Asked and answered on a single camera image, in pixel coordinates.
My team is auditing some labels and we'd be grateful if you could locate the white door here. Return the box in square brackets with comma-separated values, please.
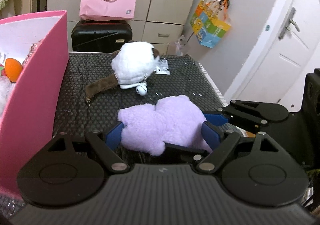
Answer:
[224, 0, 319, 103]

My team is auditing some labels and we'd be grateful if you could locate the colourful paper gift bag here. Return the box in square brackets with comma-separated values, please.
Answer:
[190, 0, 231, 49]

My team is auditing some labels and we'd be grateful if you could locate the orange plush ball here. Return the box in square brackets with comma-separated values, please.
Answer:
[4, 58, 23, 83]

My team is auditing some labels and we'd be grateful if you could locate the white brown plush cat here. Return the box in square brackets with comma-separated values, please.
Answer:
[85, 41, 160, 102]

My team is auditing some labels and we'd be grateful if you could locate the black suitcase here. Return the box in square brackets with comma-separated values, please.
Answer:
[71, 20, 132, 53]

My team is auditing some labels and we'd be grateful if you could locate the pink storage box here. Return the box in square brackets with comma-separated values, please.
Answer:
[1, 10, 69, 199]

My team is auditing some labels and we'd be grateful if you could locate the small printed card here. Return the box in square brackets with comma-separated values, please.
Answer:
[155, 60, 170, 75]

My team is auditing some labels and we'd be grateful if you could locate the purple plush toy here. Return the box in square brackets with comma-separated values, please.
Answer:
[118, 95, 212, 156]

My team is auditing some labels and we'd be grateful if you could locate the silver door handle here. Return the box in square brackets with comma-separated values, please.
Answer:
[278, 7, 300, 40]

